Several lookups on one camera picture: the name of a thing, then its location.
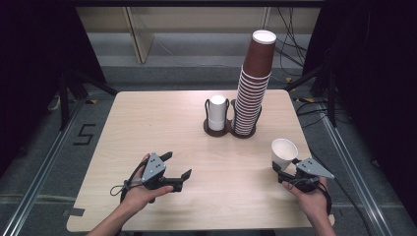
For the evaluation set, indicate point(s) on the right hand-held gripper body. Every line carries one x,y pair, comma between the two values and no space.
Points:
311,168

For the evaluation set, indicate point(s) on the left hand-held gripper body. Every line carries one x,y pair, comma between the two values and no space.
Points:
154,168

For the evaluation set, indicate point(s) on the white paper drinking cup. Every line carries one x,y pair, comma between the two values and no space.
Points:
283,150

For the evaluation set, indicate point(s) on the dark double cup holder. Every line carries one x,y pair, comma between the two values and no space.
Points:
216,133

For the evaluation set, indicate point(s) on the stack of white cups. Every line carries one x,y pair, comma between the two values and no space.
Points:
217,108

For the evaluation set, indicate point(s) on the stack of brown cups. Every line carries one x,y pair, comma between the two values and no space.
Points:
259,59

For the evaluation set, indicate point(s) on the person's left hand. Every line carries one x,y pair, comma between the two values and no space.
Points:
137,196

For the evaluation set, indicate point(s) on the person's right hand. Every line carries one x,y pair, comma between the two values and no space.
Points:
311,203

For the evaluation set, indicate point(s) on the yellow and black tape piece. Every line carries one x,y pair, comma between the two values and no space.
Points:
306,100
92,101

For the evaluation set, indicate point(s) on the black metal stand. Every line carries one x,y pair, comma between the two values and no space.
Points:
64,98
331,98

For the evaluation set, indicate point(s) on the black curtain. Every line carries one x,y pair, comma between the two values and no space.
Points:
380,82
29,65

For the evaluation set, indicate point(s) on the beige shelf unit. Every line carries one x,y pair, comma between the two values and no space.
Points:
141,32

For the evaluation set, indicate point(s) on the aluminium floor rail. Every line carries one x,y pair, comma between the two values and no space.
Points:
42,170
354,170

